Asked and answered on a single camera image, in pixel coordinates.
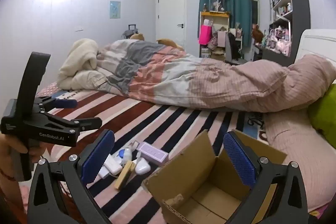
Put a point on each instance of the black chair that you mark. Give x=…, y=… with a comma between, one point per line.
x=232, y=48

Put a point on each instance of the white door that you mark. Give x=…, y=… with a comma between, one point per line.
x=171, y=19

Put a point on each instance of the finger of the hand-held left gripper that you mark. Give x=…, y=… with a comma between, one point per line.
x=86, y=123
x=65, y=103

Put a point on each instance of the blue wall poster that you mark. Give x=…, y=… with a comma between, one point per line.
x=115, y=9

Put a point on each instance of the dark brown plush bear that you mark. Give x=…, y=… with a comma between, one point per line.
x=257, y=33

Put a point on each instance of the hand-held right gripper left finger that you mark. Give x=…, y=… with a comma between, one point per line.
x=97, y=158

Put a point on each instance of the person's left forearm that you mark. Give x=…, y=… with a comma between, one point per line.
x=8, y=200

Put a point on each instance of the brown plush toy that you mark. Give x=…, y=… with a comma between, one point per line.
x=169, y=43
x=137, y=37

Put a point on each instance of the brown cardboard box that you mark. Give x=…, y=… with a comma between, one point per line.
x=199, y=161

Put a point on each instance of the pink and grey patchwork duvet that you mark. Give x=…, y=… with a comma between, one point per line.
x=183, y=74

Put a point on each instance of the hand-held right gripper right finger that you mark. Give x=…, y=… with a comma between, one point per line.
x=239, y=161

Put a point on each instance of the wooden block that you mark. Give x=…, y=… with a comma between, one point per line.
x=124, y=175

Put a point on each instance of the cream fleece blanket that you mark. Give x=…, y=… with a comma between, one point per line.
x=78, y=64

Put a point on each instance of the pink pillow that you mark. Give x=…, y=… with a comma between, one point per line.
x=296, y=150

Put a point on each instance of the bright pink bag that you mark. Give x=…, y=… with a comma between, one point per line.
x=205, y=35

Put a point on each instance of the glass display case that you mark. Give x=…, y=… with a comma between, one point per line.
x=216, y=1

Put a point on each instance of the white earbuds case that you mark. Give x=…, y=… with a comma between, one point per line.
x=143, y=166

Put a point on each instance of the white charger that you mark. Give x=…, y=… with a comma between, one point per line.
x=111, y=165

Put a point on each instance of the person's left hand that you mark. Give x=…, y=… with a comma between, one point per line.
x=35, y=153

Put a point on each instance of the green plush toy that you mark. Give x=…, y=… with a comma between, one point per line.
x=324, y=111

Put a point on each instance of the lavender rectangular box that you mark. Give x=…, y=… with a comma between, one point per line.
x=152, y=152

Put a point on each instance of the yellow shelf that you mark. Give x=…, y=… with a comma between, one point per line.
x=214, y=15

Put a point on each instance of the blue and white bottle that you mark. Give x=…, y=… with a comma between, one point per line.
x=126, y=154

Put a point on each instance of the white headboard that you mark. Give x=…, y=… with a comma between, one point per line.
x=317, y=43

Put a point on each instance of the grey bookshelf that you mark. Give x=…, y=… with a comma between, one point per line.
x=299, y=3

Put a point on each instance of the striped fleece blanket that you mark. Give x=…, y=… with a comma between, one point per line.
x=136, y=119

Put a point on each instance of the dark suitcase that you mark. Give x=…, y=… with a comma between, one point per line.
x=130, y=31

